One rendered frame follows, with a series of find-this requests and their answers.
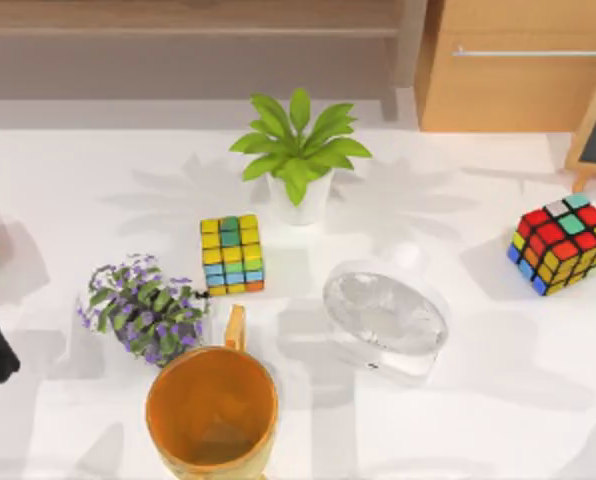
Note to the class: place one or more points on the yellow and green puzzle cube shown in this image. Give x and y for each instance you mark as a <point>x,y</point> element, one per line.
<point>231,255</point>

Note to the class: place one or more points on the green plant in white pot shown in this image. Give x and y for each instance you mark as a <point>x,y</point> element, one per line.
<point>298,150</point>

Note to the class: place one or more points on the purple flowering plant in pot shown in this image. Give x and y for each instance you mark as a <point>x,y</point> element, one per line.
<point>145,310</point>

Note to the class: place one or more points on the wooden open shelf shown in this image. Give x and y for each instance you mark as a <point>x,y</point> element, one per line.
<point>188,50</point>

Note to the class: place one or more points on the wooden cupboard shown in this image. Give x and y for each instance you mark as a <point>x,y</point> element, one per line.
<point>508,85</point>

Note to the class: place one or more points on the red and yellow puzzle cube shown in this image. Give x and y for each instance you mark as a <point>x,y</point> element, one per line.
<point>560,245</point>

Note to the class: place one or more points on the wooden framed blackboard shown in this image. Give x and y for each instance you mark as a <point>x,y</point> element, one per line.
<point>595,132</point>

